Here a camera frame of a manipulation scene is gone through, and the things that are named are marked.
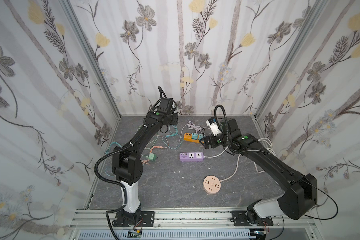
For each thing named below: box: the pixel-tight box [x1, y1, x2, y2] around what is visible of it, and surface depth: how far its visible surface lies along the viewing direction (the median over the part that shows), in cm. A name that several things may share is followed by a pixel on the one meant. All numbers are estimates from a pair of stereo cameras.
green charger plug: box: [146, 153, 157, 161], surface depth 97 cm
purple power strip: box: [179, 152, 204, 161], surface depth 97 cm
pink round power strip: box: [202, 175, 222, 195], surface depth 85 cm
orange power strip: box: [183, 132, 205, 144], surface depth 107 cm
